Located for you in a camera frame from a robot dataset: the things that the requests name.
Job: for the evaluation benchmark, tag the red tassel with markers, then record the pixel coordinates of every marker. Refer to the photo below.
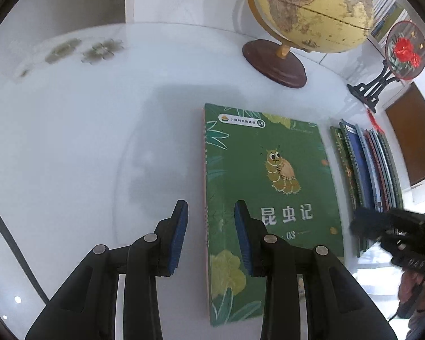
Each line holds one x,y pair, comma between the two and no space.
375,122

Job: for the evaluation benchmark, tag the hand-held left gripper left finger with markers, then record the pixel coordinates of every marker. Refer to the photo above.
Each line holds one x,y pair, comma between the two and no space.
177,241

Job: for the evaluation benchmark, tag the row of overlapping thin books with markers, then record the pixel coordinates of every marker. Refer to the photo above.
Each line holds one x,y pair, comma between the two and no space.
382,170

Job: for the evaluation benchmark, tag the person's right hand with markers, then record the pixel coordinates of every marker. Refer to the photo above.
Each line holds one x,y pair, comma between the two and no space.
409,287

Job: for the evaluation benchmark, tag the blue eagle cover book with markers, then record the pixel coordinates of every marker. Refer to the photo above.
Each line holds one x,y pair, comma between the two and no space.
364,170

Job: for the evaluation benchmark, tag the yellow desk globe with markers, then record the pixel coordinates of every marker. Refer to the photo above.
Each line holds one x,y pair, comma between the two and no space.
311,7

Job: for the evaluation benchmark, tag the green caterpillar cover book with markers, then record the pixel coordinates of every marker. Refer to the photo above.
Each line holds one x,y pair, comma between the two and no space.
287,148

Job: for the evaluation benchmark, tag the brown wooden sideboard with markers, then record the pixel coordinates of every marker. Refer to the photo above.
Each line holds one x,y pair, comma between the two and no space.
411,131

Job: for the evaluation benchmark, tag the row of white blue paperbacks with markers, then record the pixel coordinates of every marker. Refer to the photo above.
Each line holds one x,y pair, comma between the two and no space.
386,10

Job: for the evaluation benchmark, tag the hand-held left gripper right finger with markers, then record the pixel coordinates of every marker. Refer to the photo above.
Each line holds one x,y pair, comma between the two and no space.
244,241

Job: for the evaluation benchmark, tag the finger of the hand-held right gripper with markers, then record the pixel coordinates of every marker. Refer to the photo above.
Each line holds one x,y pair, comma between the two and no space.
364,221

